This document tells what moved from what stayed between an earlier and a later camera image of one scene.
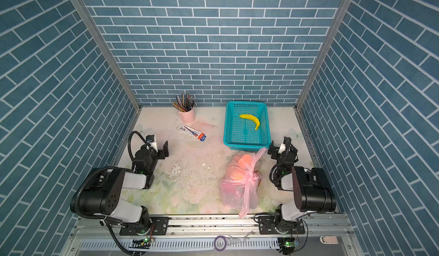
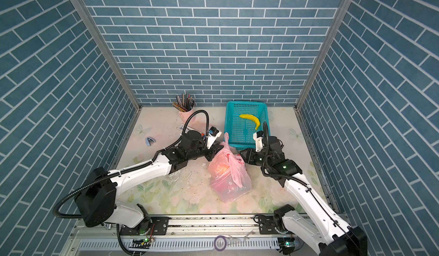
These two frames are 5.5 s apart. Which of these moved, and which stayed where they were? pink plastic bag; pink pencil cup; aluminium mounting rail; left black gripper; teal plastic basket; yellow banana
Moved: pink plastic bag; left black gripper
Stayed: aluminium mounting rail; pink pencil cup; yellow banana; teal plastic basket
